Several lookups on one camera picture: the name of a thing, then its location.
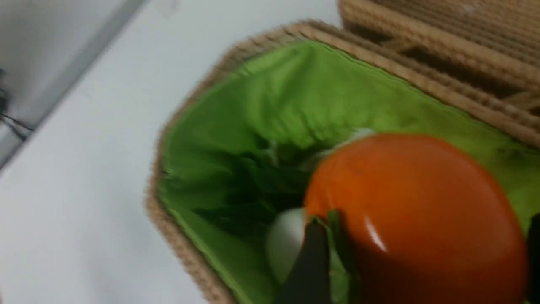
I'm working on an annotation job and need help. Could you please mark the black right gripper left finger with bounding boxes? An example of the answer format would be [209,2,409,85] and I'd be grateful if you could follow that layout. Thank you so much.
[274,220,332,304]

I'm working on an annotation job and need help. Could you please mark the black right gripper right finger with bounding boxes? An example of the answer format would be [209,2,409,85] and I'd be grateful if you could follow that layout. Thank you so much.
[528,213,540,304]

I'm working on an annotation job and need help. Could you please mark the white radish toy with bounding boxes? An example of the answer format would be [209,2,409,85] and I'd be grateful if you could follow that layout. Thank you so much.
[266,207,305,285]

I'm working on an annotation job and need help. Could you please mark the orange tomato toy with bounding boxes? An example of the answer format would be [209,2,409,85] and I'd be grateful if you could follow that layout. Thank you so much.
[304,133,528,304]

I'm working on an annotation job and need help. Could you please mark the woven rattan basket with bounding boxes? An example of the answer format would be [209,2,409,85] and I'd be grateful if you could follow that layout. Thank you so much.
[147,20,539,304]

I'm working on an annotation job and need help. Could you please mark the green fabric basket liner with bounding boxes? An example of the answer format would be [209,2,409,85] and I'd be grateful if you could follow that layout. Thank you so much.
[157,40,539,304]

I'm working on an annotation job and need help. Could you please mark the woven rattan basket lid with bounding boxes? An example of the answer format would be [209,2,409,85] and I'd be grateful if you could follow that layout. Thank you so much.
[339,0,539,115]

